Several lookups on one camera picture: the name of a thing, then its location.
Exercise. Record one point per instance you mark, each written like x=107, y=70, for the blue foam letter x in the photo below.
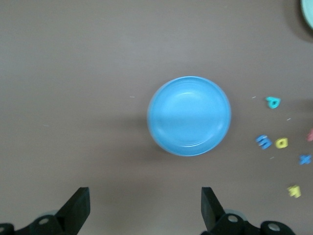
x=305, y=159

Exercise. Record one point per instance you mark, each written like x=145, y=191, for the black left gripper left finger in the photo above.
x=73, y=213

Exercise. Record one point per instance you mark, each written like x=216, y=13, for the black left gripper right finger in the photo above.
x=214, y=213

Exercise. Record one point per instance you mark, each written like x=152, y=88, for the teal foam letter p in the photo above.
x=271, y=101

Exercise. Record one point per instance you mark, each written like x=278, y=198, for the pale green plate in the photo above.
x=308, y=11

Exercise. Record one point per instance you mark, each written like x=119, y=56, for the yellow foam letter a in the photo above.
x=278, y=144

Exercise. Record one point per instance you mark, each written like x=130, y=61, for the blue plate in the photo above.
x=188, y=115

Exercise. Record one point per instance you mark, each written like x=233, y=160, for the blue foam letter m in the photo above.
x=263, y=142

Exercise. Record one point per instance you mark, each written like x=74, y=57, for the yellow foam letter k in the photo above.
x=294, y=191

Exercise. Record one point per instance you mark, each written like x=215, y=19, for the red foam letter f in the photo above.
x=310, y=135

